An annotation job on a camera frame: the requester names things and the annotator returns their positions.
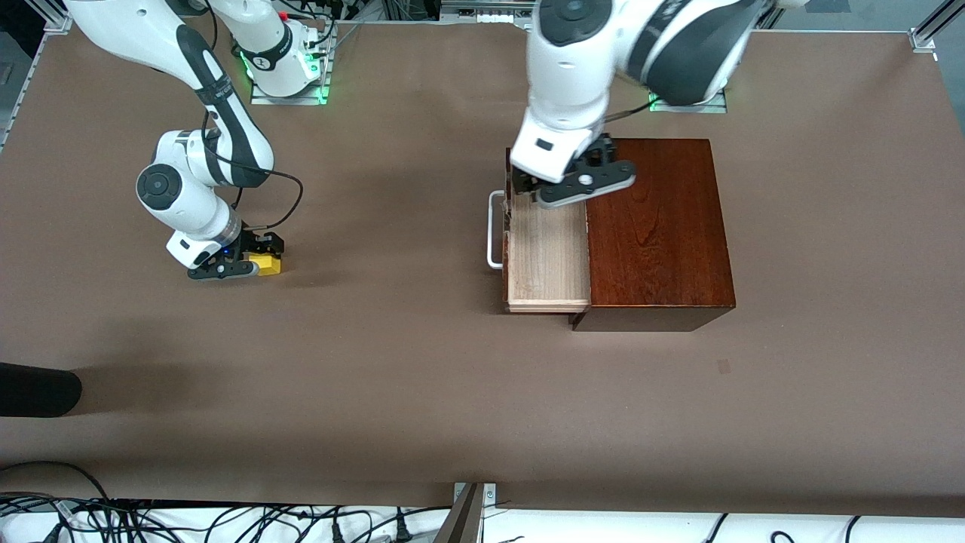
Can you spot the black cylinder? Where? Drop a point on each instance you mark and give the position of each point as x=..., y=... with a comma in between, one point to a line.
x=38, y=390

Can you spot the dark brown wooden cabinet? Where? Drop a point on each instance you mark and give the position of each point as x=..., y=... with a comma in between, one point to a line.
x=656, y=226

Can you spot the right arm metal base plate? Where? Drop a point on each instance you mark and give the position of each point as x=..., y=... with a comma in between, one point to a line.
x=264, y=100

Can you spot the gray socket strip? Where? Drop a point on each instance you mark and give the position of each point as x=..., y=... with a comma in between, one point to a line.
x=490, y=6

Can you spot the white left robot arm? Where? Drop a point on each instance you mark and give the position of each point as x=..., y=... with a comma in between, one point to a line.
x=565, y=75

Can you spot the silver corner bracket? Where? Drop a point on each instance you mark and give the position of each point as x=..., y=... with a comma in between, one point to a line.
x=488, y=494

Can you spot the aluminium corner profile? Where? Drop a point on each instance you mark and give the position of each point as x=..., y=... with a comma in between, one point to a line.
x=923, y=39

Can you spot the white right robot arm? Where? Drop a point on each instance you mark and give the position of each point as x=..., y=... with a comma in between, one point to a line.
x=188, y=196

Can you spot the yellow cube block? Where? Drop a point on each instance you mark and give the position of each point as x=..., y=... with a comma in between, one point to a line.
x=268, y=265

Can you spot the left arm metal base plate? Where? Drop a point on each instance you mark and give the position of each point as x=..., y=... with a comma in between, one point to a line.
x=716, y=108

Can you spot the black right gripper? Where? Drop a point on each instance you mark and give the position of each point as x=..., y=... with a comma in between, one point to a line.
x=256, y=245

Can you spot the gray aluminium profile bar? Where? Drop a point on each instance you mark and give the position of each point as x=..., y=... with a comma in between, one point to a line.
x=460, y=520

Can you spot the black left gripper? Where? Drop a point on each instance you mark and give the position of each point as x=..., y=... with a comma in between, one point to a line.
x=600, y=151

